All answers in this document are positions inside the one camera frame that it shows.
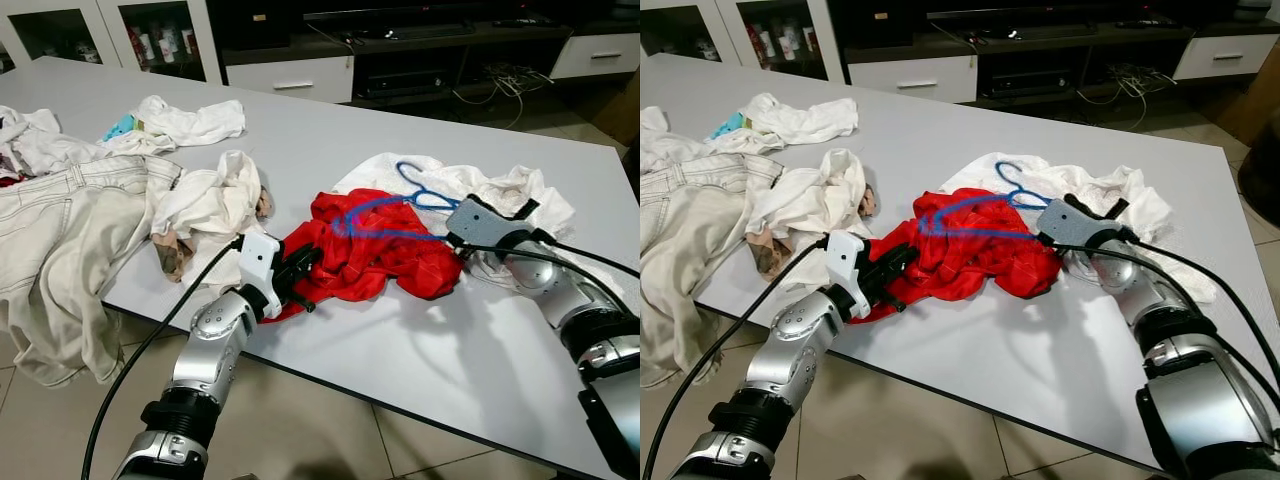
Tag white crumpled shirt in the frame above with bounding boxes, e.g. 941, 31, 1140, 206
640, 105, 716, 173
0, 105, 106, 181

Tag white cable tangle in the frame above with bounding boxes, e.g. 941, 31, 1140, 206
1078, 62, 1181, 129
452, 62, 556, 129

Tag wide white console drawer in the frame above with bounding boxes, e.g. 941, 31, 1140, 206
225, 57, 354, 104
848, 55, 978, 104

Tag cream white jeans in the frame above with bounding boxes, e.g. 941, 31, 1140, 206
0, 155, 183, 389
640, 153, 786, 389

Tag brown cardboard box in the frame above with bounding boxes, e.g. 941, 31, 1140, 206
618, 72, 641, 146

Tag blue plastic hanger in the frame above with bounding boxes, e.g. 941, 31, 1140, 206
335, 160, 463, 243
918, 160, 1053, 241

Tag small white console drawer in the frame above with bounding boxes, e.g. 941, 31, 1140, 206
550, 35, 641, 81
1173, 35, 1253, 81

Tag black speaker box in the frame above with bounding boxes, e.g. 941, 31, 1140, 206
830, 0, 926, 51
208, 0, 298, 51

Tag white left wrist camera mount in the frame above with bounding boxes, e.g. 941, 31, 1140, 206
826, 231, 871, 321
238, 231, 284, 319

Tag plain red shirt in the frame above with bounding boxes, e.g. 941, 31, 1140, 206
858, 188, 1064, 323
262, 188, 466, 323

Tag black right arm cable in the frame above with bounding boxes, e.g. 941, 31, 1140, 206
450, 230, 641, 323
1040, 228, 1280, 421

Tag white mesh jersey brown print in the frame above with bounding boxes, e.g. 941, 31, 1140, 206
150, 150, 274, 283
745, 149, 881, 281

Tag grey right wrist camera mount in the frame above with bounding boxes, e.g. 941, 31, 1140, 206
445, 197, 538, 256
1035, 197, 1128, 253

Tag cream crumpled shirt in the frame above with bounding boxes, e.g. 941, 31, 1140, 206
1040, 165, 1216, 304
455, 165, 578, 288

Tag black set-top box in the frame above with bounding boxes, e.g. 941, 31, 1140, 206
985, 72, 1071, 99
360, 72, 446, 99

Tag black television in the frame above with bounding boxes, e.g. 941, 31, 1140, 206
925, 5, 1161, 33
300, 5, 533, 33

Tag brown armchair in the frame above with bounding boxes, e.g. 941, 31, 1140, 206
1238, 140, 1280, 226

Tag white glass door cabinet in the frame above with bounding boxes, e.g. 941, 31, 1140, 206
640, 0, 846, 83
0, 0, 223, 83

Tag white garment with teal patch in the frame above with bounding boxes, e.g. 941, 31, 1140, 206
705, 93, 859, 154
100, 95, 247, 156

